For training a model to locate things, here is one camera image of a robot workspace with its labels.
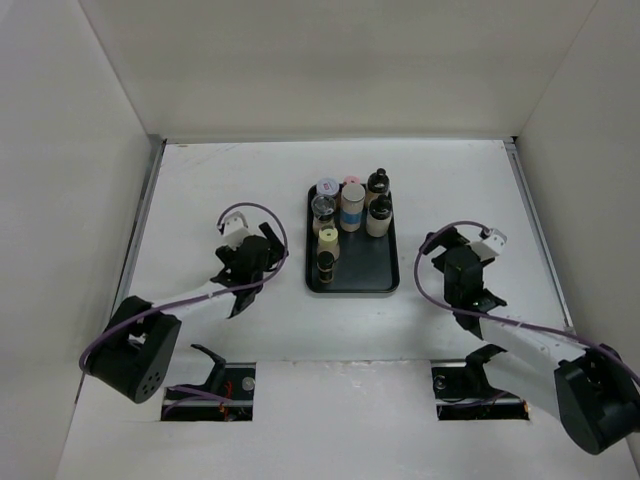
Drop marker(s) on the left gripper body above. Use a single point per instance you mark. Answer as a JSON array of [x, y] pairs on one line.
[[276, 253]]

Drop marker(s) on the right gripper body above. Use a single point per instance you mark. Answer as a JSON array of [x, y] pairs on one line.
[[448, 239]]

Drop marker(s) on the small dark pepper bottle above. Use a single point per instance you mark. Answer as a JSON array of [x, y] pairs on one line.
[[325, 266]]

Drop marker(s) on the yellow cap spice shaker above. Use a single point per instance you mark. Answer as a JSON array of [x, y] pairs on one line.
[[328, 241]]

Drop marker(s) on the clear cap salt grinder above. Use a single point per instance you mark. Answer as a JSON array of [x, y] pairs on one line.
[[323, 208]]

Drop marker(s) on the black cap white spice bottle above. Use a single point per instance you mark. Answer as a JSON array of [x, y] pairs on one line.
[[379, 216]]

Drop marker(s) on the blue label grey cap jar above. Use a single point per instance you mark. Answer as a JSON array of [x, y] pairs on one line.
[[351, 206]]

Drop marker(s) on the pink cap spice shaker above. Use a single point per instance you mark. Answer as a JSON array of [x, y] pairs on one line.
[[348, 180]]

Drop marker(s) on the black cap brown spice bottle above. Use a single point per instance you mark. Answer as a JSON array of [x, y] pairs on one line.
[[378, 183]]

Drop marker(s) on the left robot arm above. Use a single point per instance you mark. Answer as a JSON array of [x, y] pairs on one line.
[[134, 352]]

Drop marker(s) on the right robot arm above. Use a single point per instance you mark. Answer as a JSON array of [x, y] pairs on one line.
[[586, 386]]

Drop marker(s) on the black rectangular tray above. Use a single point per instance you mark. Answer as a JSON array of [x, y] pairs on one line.
[[366, 264]]

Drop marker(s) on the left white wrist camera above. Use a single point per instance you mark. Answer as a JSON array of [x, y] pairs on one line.
[[233, 229]]

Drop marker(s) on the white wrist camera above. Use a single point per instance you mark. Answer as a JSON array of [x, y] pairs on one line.
[[490, 244], [233, 229]]

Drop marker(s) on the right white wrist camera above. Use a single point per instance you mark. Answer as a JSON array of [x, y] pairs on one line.
[[490, 244]]

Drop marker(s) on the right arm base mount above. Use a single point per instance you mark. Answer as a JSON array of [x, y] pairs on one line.
[[463, 393]]

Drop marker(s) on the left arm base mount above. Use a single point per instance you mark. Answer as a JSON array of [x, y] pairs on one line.
[[202, 386]]

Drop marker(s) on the left aluminium table rail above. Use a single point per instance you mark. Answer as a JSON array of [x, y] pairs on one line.
[[158, 145]]

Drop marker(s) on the aluminium table rail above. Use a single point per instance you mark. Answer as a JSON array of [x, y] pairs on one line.
[[158, 145], [538, 233]]

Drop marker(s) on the right aluminium table rail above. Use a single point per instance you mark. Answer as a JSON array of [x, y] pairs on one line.
[[538, 233]]

